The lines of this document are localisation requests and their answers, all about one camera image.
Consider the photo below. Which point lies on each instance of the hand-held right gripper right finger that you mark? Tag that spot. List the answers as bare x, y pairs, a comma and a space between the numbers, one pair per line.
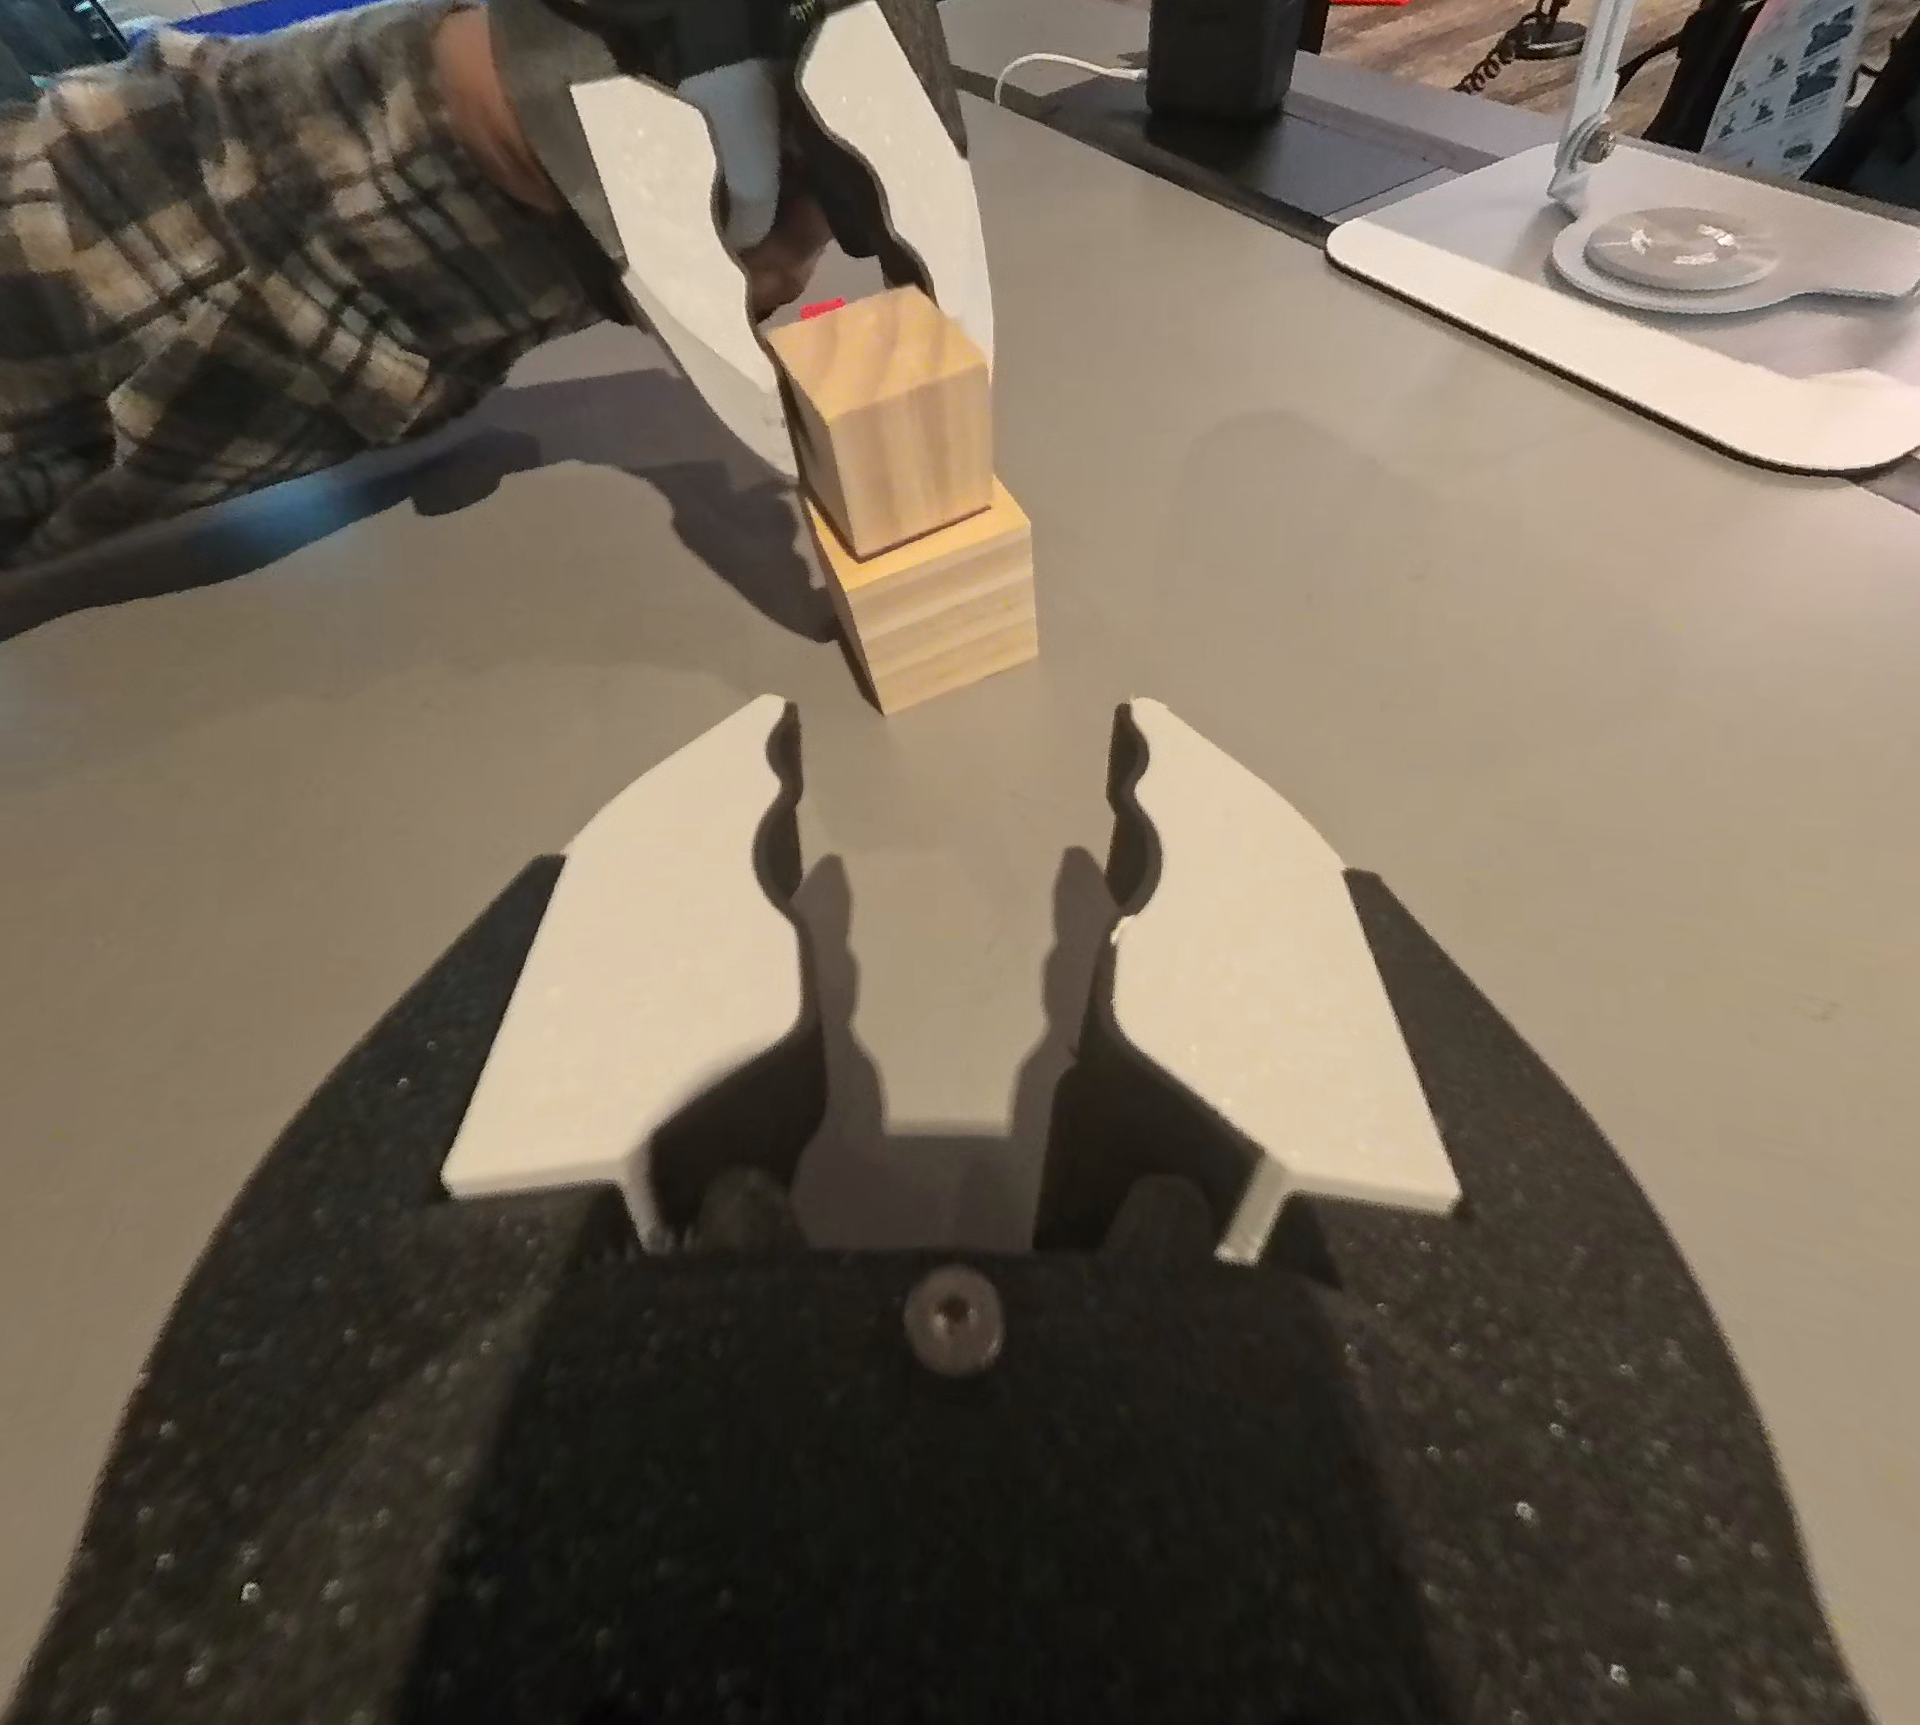
1274, 1006

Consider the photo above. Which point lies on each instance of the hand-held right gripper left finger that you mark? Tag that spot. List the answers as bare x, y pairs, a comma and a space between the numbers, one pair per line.
644, 1006

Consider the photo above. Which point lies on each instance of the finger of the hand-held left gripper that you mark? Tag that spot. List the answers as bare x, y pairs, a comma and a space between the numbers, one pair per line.
914, 135
660, 211

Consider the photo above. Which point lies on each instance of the medium natural wooden cube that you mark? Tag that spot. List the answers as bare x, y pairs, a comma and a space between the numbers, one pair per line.
884, 434

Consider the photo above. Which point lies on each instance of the large natural wooden cube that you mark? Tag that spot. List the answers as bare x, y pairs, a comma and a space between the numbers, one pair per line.
944, 614

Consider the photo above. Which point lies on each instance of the person's left forearm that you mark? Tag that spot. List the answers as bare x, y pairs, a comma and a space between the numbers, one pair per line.
224, 254

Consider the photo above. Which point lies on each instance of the person's left hand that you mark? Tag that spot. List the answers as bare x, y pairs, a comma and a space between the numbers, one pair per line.
511, 104

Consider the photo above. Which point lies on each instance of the black cube-shaped device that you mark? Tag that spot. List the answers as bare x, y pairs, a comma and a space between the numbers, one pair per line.
1222, 30

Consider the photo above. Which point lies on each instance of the white desk stand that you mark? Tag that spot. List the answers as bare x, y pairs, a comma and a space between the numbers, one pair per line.
1500, 271

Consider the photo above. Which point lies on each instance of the printed paper sign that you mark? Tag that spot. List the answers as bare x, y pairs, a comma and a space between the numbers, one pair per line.
1800, 45

